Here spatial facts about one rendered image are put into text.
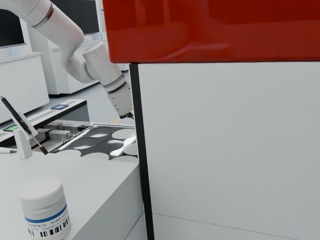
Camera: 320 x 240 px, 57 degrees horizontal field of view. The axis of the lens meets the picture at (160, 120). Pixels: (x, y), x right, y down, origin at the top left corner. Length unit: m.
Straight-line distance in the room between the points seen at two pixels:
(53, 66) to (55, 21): 4.74
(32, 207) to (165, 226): 0.42
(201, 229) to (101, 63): 0.61
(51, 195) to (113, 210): 0.20
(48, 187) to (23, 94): 4.32
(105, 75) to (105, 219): 0.53
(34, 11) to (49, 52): 4.73
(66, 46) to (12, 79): 3.76
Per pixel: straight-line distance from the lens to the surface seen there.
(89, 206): 0.64
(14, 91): 4.73
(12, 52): 4.86
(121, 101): 1.08
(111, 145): 1.06
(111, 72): 1.04
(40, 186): 0.56
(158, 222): 0.85
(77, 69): 1.08
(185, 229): 0.83
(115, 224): 0.71
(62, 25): 0.93
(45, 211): 0.54
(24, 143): 0.92
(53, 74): 5.68
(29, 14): 0.90
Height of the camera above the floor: 1.32
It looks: 20 degrees down
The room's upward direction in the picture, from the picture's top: 4 degrees counter-clockwise
